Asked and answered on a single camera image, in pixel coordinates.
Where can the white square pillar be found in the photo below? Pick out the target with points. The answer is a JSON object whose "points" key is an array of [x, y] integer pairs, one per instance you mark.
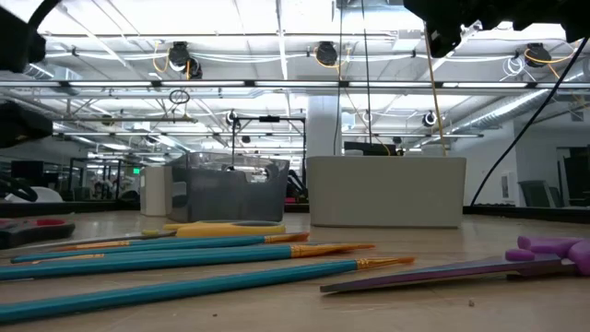
{"points": [[322, 124]]}

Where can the black gantry frame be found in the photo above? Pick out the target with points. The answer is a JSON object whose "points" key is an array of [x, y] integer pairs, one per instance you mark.
{"points": [[269, 119]]}

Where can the black screen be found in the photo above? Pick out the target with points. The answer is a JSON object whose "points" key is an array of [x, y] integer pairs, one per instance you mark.
{"points": [[369, 146]]}

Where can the black and red scissors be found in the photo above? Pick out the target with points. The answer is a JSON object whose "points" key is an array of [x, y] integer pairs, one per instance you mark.
{"points": [[27, 235]]}

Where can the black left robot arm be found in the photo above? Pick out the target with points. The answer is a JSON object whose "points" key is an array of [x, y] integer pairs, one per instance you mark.
{"points": [[18, 41]]}

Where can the smoky transparent plastic bin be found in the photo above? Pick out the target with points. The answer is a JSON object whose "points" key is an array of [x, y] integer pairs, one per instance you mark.
{"points": [[230, 198]]}

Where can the long ceiling light strip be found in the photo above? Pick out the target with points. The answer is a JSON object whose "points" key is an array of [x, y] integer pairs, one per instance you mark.
{"points": [[295, 84]]}

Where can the white plastic bin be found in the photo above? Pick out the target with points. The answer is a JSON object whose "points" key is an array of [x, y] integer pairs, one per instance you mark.
{"points": [[154, 191]]}

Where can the silver ventilation duct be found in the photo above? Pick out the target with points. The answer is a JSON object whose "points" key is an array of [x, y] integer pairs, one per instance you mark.
{"points": [[516, 108]]}

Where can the grey plastic bin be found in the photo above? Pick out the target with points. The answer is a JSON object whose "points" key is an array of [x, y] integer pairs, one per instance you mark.
{"points": [[387, 193]]}

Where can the teal paintbrush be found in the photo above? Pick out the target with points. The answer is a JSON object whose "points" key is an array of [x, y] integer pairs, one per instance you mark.
{"points": [[184, 259], [184, 288], [184, 243]]}

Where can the white rounded object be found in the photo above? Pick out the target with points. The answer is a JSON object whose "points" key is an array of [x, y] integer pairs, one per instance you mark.
{"points": [[41, 196]]}

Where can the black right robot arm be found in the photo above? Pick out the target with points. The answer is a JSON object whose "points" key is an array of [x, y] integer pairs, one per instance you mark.
{"points": [[461, 14]]}

